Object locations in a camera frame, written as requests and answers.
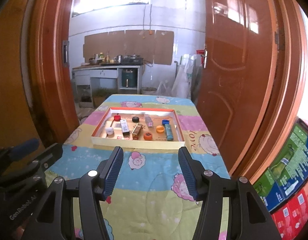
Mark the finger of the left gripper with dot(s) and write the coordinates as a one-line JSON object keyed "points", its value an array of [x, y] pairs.
{"points": [[16, 153], [44, 161]]}

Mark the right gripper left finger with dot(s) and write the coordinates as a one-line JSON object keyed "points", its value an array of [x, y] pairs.
{"points": [[96, 186]]}

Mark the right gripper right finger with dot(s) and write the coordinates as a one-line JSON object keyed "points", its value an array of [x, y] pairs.
{"points": [[204, 186]]}

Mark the white bottle cap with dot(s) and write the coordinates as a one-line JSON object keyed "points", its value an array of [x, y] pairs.
{"points": [[109, 130]]}

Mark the teal rectangular box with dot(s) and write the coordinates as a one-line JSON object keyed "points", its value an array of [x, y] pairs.
{"points": [[168, 131]]}

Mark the white cartoon printed box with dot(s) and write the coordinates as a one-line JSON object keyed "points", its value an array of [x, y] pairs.
{"points": [[124, 126]]}

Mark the gold rectangular box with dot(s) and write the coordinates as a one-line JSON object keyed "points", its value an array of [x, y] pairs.
{"points": [[136, 131]]}

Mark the red bottle cap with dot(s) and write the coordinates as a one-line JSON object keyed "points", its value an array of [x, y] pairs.
{"points": [[117, 117]]}

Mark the orange cap with black label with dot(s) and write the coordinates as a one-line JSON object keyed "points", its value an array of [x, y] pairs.
{"points": [[148, 136]]}

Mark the plain orange bottle cap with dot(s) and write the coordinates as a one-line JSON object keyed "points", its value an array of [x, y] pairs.
{"points": [[160, 129]]}

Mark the blue bottle cap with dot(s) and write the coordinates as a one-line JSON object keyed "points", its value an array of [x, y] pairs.
{"points": [[164, 122]]}

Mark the black round cap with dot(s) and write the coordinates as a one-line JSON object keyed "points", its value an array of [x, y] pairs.
{"points": [[135, 119]]}

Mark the clear patterned plastic tube box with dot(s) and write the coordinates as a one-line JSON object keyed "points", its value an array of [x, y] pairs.
{"points": [[148, 121]]}

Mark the colourful cartoon tablecloth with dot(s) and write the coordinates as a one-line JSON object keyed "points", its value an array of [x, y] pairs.
{"points": [[150, 199]]}

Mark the shallow orange-rimmed cardboard tray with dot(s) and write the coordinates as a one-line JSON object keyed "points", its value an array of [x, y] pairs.
{"points": [[142, 128]]}

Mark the green and blue carton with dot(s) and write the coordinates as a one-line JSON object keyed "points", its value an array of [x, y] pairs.
{"points": [[287, 172]]}

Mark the red carton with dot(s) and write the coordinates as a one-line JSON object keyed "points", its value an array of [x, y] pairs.
{"points": [[292, 216]]}

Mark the white kitchen counter cabinet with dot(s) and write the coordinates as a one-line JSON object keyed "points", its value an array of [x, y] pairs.
{"points": [[101, 81]]}

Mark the white plastic sacks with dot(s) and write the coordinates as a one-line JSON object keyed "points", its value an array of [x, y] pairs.
{"points": [[187, 81]]}

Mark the white bucket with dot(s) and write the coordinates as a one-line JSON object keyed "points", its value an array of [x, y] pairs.
{"points": [[148, 90]]}

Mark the dark green air fryer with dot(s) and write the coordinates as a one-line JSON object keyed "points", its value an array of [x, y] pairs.
{"points": [[129, 78]]}

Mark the brown wooden door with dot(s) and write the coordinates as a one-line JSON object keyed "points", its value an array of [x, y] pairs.
{"points": [[239, 73]]}

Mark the black gas stove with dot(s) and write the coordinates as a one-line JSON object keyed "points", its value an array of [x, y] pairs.
{"points": [[132, 60]]}

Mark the cardboard wall sheets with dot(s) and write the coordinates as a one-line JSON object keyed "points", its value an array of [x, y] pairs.
{"points": [[155, 46]]}

